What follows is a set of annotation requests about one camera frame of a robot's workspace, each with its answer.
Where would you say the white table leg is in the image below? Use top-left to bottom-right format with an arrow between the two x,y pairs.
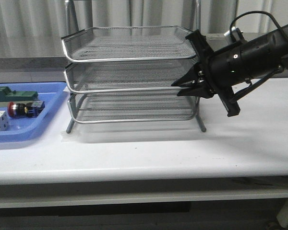
276,199 -> 288,228

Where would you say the grey metal rack frame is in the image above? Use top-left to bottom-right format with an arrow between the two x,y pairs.
64,0 -> 206,134

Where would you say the grey stone back counter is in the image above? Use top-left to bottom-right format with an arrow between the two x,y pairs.
0,32 -> 288,79

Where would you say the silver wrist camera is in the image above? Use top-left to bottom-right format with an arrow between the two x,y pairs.
224,26 -> 244,45

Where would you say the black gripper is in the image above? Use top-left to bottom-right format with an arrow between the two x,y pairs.
171,30 -> 252,117

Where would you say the red emergency stop button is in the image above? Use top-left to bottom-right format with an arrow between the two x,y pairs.
7,101 -> 45,118

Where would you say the blue plastic tray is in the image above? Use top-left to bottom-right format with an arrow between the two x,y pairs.
0,82 -> 67,143

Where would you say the green terminal block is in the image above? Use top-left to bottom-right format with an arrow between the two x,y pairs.
0,86 -> 38,102

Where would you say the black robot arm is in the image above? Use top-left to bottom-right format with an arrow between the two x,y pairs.
172,11 -> 288,117

